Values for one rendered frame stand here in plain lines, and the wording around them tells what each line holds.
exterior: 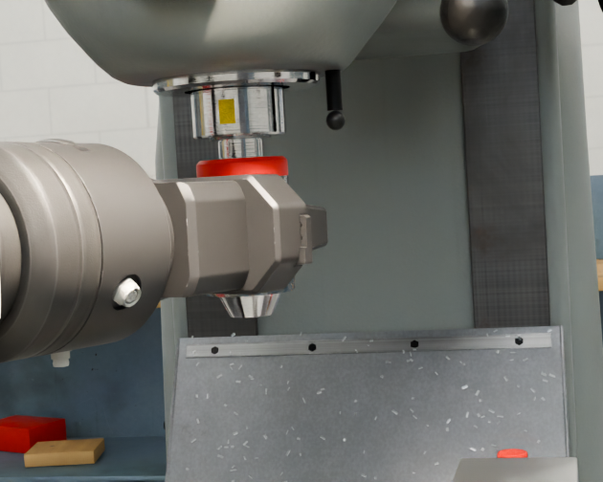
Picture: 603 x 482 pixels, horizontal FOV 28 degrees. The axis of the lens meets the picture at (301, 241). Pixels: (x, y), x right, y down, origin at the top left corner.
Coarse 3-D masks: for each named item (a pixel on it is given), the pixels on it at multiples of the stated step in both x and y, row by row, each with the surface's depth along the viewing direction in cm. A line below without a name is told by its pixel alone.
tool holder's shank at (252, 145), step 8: (232, 136) 60; (240, 136) 60; (248, 136) 60; (256, 136) 60; (264, 136) 61; (224, 144) 61; (232, 144) 60; (240, 144) 60; (248, 144) 60; (256, 144) 61; (224, 152) 61; (232, 152) 60; (240, 152) 60; (248, 152) 60; (256, 152) 61
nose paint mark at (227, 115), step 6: (222, 102) 59; (228, 102) 59; (222, 108) 59; (228, 108) 59; (222, 114) 59; (228, 114) 59; (234, 114) 59; (222, 120) 59; (228, 120) 59; (234, 120) 59
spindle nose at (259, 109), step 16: (192, 96) 61; (208, 96) 59; (224, 96) 59; (240, 96) 59; (256, 96) 59; (272, 96) 60; (192, 112) 61; (208, 112) 60; (240, 112) 59; (256, 112) 59; (272, 112) 60; (208, 128) 60; (224, 128) 59; (240, 128) 59; (256, 128) 59; (272, 128) 60
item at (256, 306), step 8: (240, 296) 60; (248, 296) 60; (256, 296) 60; (264, 296) 61; (272, 296) 61; (224, 304) 61; (232, 304) 61; (240, 304) 61; (248, 304) 61; (256, 304) 61; (264, 304) 61; (272, 304) 61; (232, 312) 61; (240, 312) 61; (248, 312) 61; (256, 312) 61; (264, 312) 61; (272, 312) 62
